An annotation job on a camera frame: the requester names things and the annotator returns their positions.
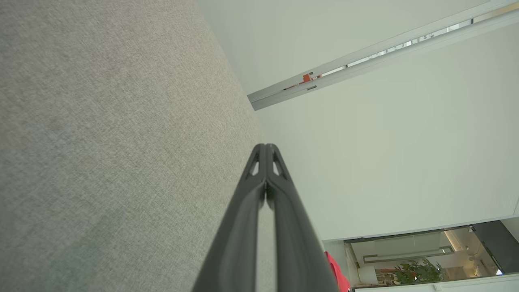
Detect grey metal partition post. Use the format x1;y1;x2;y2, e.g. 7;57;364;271
251;8;519;111
247;0;519;102

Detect green potted plant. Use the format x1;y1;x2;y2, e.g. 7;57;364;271
391;259;445;285

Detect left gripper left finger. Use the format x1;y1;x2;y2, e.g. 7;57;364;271
193;143;267;292

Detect red and white t-shirt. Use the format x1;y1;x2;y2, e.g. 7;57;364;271
324;251;352;292

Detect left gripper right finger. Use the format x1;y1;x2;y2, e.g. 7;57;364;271
266;143;339;292

